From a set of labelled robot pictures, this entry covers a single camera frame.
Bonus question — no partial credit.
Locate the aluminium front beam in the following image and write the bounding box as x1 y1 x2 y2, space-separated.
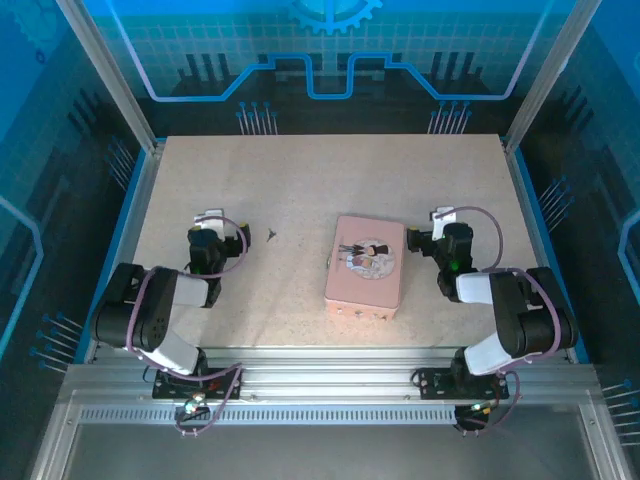
59 346 604 407

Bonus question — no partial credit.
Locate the pink tin box with picture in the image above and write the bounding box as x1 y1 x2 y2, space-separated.
323 214 406 323

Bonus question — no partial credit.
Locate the aluminium side rail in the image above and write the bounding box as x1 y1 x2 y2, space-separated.
82 139 169 364
501 137 591 364

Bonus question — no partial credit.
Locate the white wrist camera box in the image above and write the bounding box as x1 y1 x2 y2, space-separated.
193 207 225 231
429 205 459 239

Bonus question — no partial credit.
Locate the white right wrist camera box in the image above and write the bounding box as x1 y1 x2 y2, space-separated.
429 205 459 239

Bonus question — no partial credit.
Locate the small green LED board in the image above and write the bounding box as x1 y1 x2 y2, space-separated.
182 394 211 419
457 399 494 419

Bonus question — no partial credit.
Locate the aluminium frame post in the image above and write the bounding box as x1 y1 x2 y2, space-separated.
54 0 167 154
502 0 596 151

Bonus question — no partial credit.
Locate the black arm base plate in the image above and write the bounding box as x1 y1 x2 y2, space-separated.
151 367 245 401
414 367 510 401

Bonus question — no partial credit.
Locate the slotted grey cable duct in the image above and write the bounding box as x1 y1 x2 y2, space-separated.
78 407 459 426

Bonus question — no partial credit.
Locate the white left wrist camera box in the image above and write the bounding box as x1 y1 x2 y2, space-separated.
193 207 225 231

